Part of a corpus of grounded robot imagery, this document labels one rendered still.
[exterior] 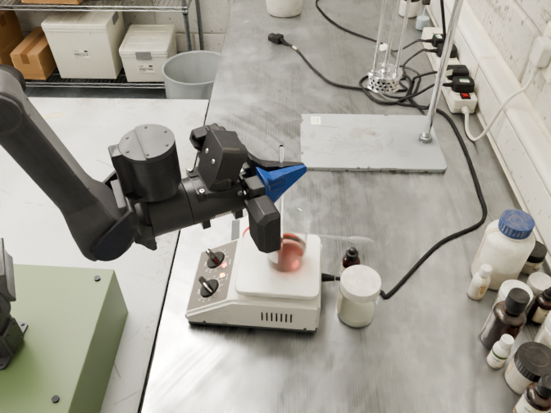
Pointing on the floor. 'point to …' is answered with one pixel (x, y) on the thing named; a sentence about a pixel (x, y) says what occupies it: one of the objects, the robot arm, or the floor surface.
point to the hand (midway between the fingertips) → (280, 174)
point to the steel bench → (405, 262)
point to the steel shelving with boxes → (91, 43)
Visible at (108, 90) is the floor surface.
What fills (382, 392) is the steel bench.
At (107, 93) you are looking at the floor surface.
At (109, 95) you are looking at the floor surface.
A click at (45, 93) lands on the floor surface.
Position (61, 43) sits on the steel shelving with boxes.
